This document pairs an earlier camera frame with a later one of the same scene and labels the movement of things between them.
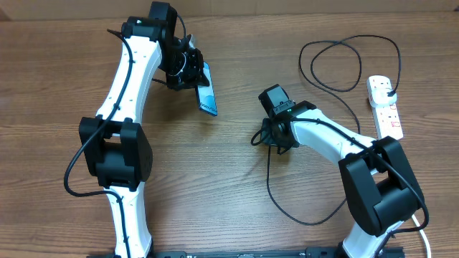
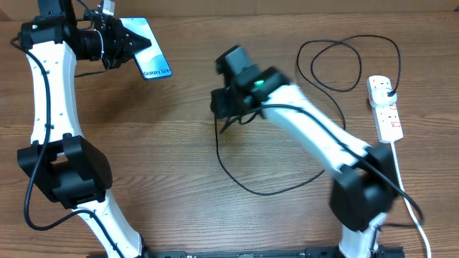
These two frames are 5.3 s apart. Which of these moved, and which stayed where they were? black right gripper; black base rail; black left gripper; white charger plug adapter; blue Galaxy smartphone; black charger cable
Moved: black charger cable; black left gripper; black right gripper; blue Galaxy smartphone
Stayed: white charger plug adapter; black base rail
